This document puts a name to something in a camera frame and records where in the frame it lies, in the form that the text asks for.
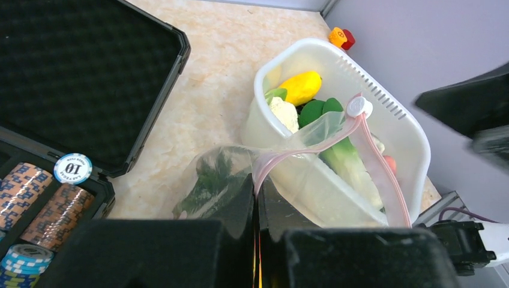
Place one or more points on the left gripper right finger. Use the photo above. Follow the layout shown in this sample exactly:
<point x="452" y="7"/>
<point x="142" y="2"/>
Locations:
<point x="294" y="252"/>

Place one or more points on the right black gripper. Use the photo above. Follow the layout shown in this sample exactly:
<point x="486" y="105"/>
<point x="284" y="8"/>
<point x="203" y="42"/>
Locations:
<point x="476" y="108"/>

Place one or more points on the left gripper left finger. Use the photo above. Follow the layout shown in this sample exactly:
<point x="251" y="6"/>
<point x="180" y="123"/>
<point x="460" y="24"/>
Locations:
<point x="214" y="252"/>

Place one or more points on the white oval plastic basket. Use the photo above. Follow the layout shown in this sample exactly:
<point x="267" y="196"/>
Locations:
<point x="342" y="79"/>

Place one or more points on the clear pink-dotted zip bag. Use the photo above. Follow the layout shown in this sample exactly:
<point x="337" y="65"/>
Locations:
<point x="308" y="184"/>

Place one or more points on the toy pineapple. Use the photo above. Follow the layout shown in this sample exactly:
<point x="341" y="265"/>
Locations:
<point x="216" y="185"/>

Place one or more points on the pink toy peach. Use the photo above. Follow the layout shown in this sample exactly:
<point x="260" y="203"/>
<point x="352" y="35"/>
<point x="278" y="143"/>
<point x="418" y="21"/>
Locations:
<point x="392" y="163"/>

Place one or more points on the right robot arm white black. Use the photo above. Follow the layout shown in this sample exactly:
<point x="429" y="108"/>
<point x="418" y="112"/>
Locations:
<point x="472" y="244"/>

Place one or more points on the white toy garlic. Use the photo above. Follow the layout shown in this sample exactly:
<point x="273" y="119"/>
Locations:
<point x="380" y="146"/>

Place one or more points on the white blue poker chip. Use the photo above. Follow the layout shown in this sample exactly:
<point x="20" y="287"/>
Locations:
<point x="73" y="168"/>

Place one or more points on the green toy bok choy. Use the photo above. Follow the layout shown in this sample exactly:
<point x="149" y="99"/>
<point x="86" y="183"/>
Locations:
<point x="343" y="157"/>

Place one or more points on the red toy piece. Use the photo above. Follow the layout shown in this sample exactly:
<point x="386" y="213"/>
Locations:
<point x="350" y="40"/>

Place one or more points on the white toy cauliflower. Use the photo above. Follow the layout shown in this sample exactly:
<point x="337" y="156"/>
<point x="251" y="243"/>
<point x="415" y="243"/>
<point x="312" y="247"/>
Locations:
<point x="286" y="113"/>

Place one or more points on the orange toy piece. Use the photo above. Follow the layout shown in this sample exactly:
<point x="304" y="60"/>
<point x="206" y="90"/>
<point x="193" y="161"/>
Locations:
<point x="337" y="37"/>

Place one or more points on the black poker chip case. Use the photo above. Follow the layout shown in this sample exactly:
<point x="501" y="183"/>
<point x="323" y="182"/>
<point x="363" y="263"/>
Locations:
<point x="88" y="77"/>

